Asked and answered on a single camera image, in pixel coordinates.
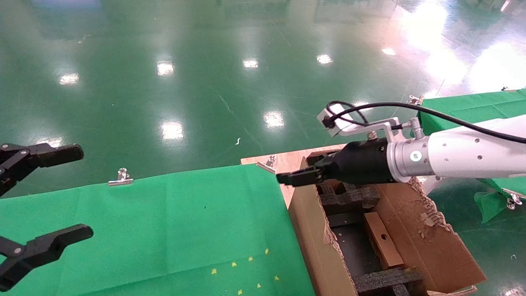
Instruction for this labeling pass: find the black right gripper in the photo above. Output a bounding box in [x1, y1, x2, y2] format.
[276, 138, 392, 187]

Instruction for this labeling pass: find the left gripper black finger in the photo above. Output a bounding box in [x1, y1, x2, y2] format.
[0, 224, 94, 291]
[0, 143, 85, 197]

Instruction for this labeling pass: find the brown cardboard box with hole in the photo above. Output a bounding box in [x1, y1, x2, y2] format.
[363, 212, 405, 270]

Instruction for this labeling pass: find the large open cardboard carton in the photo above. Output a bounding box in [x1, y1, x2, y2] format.
[288, 150, 487, 296]

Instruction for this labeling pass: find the light plywood board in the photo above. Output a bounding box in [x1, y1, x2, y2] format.
[240, 143, 350, 206]

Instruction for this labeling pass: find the black foam block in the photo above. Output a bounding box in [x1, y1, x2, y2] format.
[318, 181, 381, 214]
[353, 267, 424, 296]

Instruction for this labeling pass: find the green table cloth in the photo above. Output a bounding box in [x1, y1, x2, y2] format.
[0, 164, 315, 296]
[410, 88, 526, 224]

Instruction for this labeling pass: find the white table leg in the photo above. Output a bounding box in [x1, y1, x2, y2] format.
[422, 175, 443, 196]

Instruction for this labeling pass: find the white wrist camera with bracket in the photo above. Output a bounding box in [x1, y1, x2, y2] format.
[316, 103, 401, 140]

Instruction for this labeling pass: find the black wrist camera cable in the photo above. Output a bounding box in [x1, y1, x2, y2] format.
[324, 101, 526, 144]

